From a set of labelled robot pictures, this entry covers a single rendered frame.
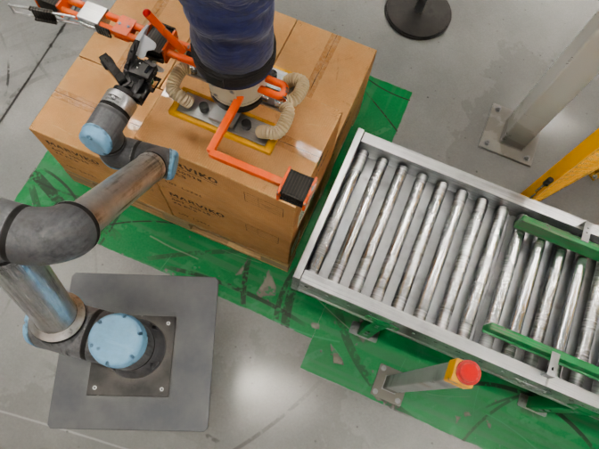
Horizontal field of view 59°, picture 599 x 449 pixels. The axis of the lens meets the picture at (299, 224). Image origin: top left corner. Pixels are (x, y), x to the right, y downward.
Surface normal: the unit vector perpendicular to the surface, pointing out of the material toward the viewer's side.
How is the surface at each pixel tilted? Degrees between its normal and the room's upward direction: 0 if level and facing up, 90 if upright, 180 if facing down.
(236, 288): 0
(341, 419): 0
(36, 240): 37
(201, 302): 0
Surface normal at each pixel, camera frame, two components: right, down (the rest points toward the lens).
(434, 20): 0.05, -0.32
